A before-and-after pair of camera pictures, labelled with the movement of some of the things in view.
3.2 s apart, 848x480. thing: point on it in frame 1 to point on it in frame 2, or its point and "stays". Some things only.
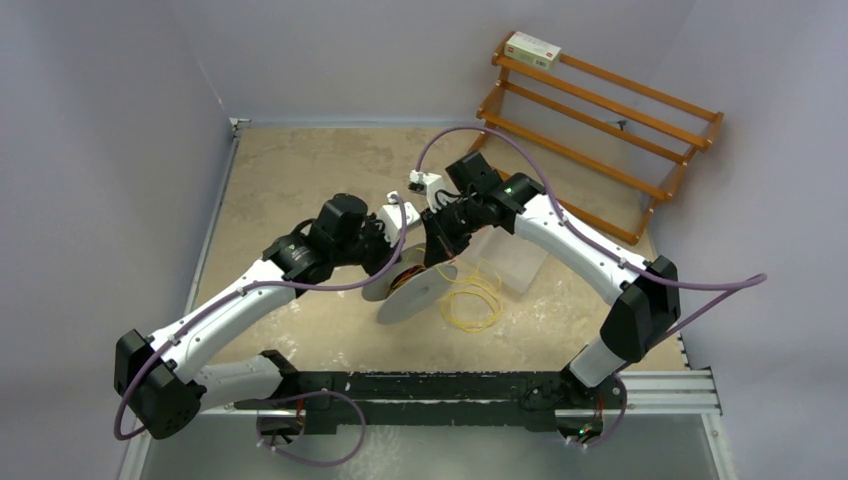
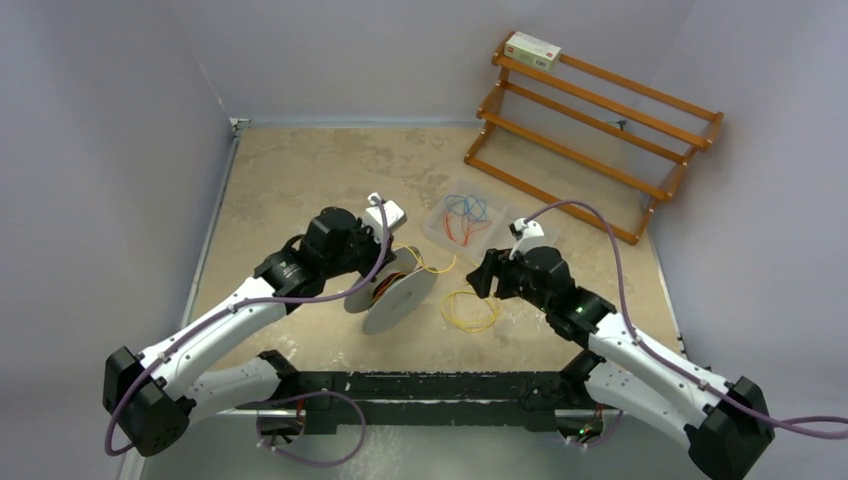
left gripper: [386, 251] stays
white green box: [532, 51] stays
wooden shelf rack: [610, 149] stays
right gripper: [442, 246] to [495, 263]
